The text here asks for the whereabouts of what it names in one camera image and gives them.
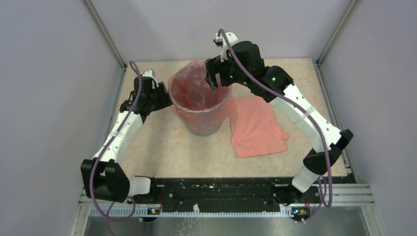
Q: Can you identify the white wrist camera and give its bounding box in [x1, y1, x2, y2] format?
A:
[142, 69, 158, 89]
[214, 31, 238, 62]

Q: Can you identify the translucent red trash bag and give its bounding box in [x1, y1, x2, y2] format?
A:
[168, 60, 236, 127]

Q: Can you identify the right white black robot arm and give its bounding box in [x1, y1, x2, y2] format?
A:
[205, 39, 354, 203]

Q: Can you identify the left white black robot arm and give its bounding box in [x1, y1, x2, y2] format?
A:
[81, 70, 172, 203]

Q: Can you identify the grey plastic trash bin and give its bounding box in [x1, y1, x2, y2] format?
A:
[184, 122, 223, 137]

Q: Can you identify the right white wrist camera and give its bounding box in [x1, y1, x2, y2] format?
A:
[214, 31, 238, 62]

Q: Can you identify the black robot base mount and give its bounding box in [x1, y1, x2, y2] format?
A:
[128, 177, 345, 213]

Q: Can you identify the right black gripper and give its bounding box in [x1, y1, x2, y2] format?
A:
[205, 53, 251, 91]

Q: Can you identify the flat pink trash bag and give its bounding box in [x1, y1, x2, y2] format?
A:
[230, 95, 290, 158]

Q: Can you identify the white toothed cable rail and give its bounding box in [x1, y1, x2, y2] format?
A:
[89, 204, 306, 218]

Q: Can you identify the aluminium frame rail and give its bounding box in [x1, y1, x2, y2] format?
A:
[78, 183, 375, 206]

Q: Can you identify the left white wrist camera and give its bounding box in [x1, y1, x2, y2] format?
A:
[142, 69, 158, 89]

